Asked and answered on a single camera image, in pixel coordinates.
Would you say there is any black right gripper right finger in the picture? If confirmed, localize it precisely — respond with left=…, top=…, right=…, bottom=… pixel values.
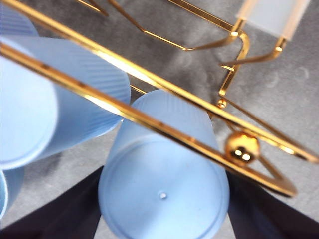
left=227, top=173, right=319, bottom=239

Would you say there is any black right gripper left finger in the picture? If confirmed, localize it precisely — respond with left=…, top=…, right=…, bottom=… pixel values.
left=0, top=165, right=105, bottom=239

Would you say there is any blue ribbed plastic cup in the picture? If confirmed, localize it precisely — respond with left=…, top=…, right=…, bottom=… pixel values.
left=0, top=34, right=132, bottom=170
left=98, top=89, right=230, bottom=239
left=0, top=4, right=39, bottom=38

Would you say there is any blue ridged bowl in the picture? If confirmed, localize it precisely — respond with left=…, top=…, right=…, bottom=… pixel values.
left=0, top=166, right=25, bottom=221

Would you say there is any gold wire cup rack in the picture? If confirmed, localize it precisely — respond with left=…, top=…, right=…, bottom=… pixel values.
left=0, top=0, right=319, bottom=198

